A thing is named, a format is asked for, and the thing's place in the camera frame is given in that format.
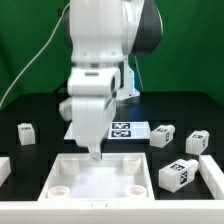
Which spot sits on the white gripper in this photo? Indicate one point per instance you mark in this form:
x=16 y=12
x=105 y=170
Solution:
x=91 y=105

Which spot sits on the white square table top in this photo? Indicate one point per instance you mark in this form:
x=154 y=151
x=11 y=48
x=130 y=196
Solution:
x=116 y=175

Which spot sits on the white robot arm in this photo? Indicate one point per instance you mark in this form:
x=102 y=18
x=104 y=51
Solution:
x=104 y=33

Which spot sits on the white base tag plate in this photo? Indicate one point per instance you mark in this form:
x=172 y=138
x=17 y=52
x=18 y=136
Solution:
x=128 y=131

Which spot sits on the white front fence wall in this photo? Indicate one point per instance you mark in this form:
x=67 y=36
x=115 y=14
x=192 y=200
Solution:
x=119 y=211

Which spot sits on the white fence wall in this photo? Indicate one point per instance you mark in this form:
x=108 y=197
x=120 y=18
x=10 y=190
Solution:
x=212 y=175
x=119 y=211
x=5 y=169

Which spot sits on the white left fence wall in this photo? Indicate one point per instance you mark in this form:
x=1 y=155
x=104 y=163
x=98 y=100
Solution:
x=5 y=169

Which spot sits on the white right fence wall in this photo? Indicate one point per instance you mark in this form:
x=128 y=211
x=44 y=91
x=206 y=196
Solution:
x=212 y=175

